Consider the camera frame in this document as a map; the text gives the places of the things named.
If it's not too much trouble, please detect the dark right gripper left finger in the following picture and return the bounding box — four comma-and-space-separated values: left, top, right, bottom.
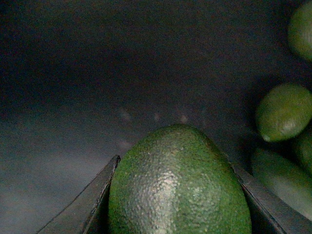
37, 155, 121, 234

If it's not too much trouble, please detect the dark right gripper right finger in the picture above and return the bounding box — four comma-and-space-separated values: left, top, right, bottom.
231, 164, 312, 234

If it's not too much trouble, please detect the dark green avocado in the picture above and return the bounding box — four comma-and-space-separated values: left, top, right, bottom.
108, 124, 252, 234

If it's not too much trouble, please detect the green avocado elongated dark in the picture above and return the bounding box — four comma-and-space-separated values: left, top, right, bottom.
251, 148, 312, 220

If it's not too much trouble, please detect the green avocado round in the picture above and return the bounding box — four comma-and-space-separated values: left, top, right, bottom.
255, 83, 312, 142

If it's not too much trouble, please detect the green avocado small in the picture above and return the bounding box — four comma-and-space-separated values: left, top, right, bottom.
288, 0, 312, 61

